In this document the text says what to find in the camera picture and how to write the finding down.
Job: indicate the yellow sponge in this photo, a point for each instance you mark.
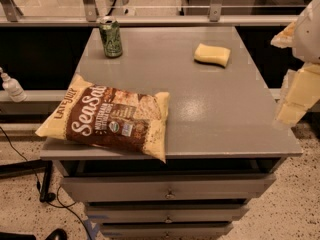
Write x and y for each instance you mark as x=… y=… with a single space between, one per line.
x=212 y=54

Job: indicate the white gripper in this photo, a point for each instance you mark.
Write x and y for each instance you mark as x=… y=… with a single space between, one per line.
x=308 y=34

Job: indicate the bottom grey drawer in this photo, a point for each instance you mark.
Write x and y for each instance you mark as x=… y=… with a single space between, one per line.
x=135 y=230

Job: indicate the black stand leg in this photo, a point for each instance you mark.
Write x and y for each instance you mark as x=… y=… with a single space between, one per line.
x=41 y=169

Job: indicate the white spray bottle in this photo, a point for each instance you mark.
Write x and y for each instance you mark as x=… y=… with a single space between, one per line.
x=12 y=87

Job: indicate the grey drawer cabinet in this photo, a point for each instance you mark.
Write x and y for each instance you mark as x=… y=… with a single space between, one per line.
x=220 y=118

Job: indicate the green soda can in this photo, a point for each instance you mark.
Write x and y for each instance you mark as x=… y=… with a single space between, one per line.
x=109 y=29

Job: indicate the brown and yellow chip bag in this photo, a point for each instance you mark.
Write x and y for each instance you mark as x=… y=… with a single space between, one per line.
x=111 y=118

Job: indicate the middle grey drawer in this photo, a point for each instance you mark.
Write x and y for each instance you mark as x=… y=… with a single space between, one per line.
x=167 y=214

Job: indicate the metal railing with posts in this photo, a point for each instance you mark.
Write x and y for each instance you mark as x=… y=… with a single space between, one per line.
x=65 y=13

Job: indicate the top grey drawer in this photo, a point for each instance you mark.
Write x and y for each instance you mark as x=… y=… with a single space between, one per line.
x=167 y=187

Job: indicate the grey drawer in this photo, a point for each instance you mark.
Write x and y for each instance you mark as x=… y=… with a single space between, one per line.
x=167 y=187
x=135 y=230
x=167 y=214

